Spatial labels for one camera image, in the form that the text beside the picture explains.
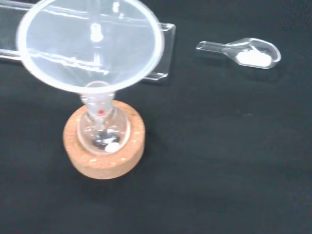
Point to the clear acrylic funnel stand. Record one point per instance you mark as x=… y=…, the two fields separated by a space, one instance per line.
x=168 y=36

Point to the translucent plastic funnel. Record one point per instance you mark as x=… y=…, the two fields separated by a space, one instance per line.
x=61 y=44

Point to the small round-bottom glass flask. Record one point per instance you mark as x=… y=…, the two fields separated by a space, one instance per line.
x=85 y=131

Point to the black cloth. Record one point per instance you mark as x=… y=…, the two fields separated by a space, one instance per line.
x=219 y=158

